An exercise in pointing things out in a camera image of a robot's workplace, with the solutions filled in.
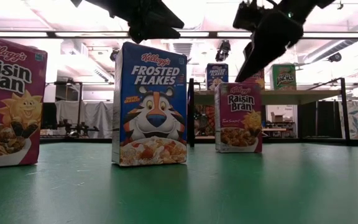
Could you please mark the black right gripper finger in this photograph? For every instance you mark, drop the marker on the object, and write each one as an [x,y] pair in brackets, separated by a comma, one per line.
[275,34]
[248,51]

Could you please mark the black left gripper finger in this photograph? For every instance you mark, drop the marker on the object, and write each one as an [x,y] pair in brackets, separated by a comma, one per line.
[166,18]
[160,34]

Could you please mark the blue Frosted Flakes cereal box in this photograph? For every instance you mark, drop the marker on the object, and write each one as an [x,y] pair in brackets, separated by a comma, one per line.
[217,74]
[151,109]

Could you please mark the green Apple Jacks cereal box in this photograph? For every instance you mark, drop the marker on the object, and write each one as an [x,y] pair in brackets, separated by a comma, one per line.
[284,77]

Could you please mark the magenta Raisin Bran cereal box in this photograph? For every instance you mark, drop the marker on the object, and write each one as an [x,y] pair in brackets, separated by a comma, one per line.
[238,124]
[11,102]

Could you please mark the light wooden shelf board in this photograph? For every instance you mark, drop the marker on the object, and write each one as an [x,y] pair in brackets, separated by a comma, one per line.
[291,96]

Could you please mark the black ceiling fixture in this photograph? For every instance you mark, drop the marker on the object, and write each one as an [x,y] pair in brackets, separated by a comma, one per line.
[334,57]
[114,54]

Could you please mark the cardboard box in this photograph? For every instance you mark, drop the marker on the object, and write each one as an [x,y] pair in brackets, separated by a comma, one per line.
[278,117]

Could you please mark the dark red patterned object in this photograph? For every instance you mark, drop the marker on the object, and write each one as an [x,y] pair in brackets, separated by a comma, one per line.
[204,119]

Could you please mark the black partition panel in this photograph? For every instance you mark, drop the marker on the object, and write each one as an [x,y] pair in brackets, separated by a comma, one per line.
[328,119]

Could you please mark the white draped cloth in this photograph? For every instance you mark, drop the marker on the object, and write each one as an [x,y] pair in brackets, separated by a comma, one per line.
[98,118]

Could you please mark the green table mat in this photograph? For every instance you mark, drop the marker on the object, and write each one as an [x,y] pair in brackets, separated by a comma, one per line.
[259,186]

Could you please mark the black hanging camera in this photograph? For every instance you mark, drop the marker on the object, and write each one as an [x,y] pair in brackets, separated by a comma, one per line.
[222,49]

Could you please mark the black metal shelf frame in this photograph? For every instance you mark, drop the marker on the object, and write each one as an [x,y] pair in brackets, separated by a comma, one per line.
[191,124]

